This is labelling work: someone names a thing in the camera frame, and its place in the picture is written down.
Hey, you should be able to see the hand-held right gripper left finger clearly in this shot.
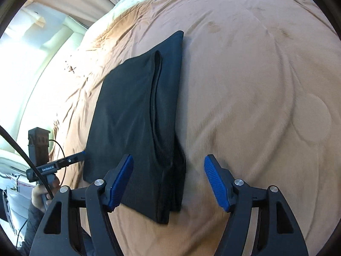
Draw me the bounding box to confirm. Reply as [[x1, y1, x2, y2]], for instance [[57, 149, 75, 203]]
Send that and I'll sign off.
[[29, 154, 134, 256]]

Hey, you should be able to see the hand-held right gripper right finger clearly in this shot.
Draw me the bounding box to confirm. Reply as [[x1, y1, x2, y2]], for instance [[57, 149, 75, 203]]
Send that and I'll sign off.
[[204, 154, 309, 256]]

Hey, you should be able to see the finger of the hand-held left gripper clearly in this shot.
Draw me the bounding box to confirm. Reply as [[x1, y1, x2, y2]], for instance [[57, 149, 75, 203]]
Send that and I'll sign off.
[[57, 151, 86, 167]]

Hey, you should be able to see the black shirt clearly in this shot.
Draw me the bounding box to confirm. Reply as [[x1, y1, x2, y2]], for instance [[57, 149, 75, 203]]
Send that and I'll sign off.
[[83, 31, 187, 225]]

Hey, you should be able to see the person's left forearm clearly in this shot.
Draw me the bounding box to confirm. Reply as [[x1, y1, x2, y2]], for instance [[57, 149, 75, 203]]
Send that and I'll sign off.
[[20, 205, 54, 256]]

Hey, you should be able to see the person's left hand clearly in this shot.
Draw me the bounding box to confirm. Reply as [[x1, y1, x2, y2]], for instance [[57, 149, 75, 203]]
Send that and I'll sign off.
[[31, 177, 60, 212]]

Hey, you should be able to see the orange blanket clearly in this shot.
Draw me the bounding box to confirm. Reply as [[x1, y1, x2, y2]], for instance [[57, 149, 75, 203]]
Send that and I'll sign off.
[[48, 0, 341, 256]]

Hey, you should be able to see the peach curtain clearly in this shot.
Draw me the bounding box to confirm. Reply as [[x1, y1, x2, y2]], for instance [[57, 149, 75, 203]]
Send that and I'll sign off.
[[25, 0, 128, 30]]

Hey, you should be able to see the thin black cable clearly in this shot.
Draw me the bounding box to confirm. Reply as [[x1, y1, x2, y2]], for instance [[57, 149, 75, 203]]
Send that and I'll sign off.
[[48, 139, 66, 166]]

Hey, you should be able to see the thick black cable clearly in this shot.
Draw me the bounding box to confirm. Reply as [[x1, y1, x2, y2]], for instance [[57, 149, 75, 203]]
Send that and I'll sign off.
[[0, 125, 54, 198]]

